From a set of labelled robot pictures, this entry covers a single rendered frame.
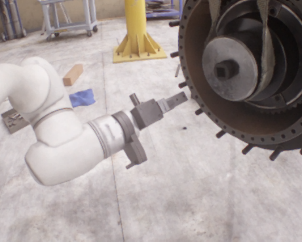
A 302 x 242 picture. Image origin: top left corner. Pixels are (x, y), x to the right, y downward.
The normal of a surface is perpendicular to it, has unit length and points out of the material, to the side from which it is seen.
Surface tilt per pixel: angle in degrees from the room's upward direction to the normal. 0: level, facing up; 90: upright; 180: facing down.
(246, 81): 90
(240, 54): 90
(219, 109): 20
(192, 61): 72
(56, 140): 31
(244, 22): 90
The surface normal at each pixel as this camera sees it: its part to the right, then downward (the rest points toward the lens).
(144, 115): 0.41, -0.28
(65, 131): 0.33, -0.48
